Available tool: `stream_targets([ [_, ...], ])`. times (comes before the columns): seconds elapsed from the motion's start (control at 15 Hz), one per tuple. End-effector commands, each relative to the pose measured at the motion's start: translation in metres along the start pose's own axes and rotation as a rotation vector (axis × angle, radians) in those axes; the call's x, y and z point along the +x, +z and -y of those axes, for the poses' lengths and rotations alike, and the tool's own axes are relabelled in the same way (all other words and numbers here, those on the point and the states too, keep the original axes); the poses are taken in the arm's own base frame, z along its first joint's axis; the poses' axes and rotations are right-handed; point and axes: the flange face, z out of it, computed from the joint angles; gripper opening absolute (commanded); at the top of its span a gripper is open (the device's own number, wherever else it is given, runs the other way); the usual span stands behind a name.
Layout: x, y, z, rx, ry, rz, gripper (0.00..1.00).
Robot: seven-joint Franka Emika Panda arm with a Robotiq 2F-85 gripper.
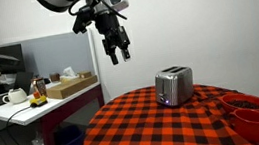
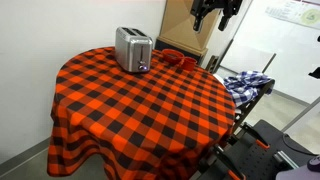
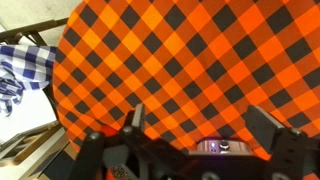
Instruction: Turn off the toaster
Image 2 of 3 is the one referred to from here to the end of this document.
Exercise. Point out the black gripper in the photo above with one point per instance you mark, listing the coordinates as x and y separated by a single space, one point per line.
216 4

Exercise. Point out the tall cardboard box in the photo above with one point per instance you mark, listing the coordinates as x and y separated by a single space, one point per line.
186 23

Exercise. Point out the red cup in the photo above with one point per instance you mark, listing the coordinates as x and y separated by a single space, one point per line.
189 64

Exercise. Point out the red bowl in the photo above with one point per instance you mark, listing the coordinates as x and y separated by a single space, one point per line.
171 57

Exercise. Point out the blue white checkered cloth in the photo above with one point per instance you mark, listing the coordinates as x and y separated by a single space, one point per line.
245 85

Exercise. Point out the black orange bar clamp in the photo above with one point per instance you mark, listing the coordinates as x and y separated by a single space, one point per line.
255 135
228 161

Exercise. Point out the orange black checkered tablecloth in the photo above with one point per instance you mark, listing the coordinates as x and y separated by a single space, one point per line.
133 116

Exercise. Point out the black workbench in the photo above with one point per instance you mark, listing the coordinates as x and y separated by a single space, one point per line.
266 160

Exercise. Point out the purple round knob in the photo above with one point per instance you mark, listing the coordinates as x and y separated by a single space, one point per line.
314 163

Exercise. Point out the wall poster with diagram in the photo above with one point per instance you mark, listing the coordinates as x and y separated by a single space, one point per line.
296 11

